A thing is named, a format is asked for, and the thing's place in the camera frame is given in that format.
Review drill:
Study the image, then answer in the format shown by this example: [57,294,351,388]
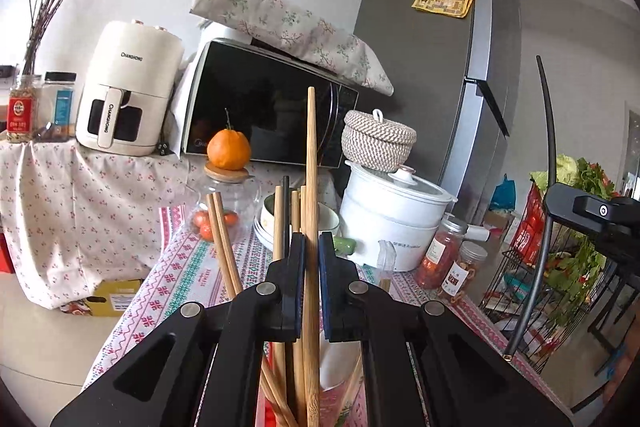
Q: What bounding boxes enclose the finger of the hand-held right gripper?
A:
[572,196,640,234]

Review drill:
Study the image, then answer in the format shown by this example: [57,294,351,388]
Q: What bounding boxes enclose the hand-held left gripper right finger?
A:
[318,231,573,427]

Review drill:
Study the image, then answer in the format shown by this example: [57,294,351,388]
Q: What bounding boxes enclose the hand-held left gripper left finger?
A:
[50,232,307,427]

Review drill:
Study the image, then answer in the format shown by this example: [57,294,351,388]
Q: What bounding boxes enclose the bunch of bamboo chopsticks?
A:
[206,185,392,427]

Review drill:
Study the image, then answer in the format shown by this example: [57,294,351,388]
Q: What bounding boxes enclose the white cup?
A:
[319,339,363,393]

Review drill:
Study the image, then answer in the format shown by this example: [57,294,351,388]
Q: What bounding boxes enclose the short black chopstick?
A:
[282,176,291,238]

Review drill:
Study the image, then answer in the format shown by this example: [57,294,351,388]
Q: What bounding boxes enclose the long bamboo chopstick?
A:
[299,87,321,427]

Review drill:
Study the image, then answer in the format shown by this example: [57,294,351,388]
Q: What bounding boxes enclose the coriander bunch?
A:
[545,159,621,328]

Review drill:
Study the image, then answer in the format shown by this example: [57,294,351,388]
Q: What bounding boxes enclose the black metal rack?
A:
[542,183,640,375]

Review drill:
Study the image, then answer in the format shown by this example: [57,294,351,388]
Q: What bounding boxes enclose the green lettuce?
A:
[530,154,583,190]

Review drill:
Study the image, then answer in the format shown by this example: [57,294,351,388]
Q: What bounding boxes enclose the glass door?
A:
[619,102,640,198]

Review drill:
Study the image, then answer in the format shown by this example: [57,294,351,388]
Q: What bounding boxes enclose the red snack packets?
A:
[512,184,551,265]

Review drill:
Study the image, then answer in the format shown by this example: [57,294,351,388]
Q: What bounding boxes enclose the white electric pot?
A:
[339,160,490,273]

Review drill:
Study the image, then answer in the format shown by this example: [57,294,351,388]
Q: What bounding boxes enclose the glass jar wooden lid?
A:
[189,163,262,242]

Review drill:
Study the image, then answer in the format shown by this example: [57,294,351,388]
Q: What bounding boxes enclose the blue plastic bag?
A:
[489,174,517,212]

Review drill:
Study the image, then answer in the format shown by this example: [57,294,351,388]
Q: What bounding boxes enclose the chili jar silver lid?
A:
[414,216,469,290]

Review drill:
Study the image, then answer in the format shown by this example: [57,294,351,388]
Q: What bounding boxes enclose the striped patterned tablecloth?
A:
[82,204,573,427]

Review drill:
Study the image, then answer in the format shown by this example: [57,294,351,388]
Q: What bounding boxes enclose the dried snack jar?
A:
[439,240,488,305]

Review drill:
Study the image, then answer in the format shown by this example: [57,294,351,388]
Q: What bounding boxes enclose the woven lidded basket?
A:
[341,108,418,174]

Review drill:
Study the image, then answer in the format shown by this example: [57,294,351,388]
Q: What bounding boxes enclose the orange with stem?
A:
[206,108,252,171]

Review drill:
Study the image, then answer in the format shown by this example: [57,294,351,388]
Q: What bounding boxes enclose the yellow cardboard box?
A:
[60,279,146,318]

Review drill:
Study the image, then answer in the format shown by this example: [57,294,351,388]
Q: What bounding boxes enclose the black microwave oven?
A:
[179,38,361,168]

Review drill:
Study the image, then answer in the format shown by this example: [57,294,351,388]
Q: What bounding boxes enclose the grey refrigerator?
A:
[352,0,523,228]

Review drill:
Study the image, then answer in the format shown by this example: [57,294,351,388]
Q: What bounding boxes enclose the white floral cloth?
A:
[0,139,341,310]

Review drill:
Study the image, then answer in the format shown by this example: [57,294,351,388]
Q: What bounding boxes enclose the floral pillow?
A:
[189,0,396,96]

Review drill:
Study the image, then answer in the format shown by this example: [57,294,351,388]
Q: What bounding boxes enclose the cream air fryer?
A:
[75,19,185,158]

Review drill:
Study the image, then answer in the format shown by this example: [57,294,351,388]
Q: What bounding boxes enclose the clear jar black lid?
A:
[42,72,77,140]

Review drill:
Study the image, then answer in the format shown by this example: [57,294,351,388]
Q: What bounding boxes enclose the red label grain jar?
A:
[6,74,43,144]

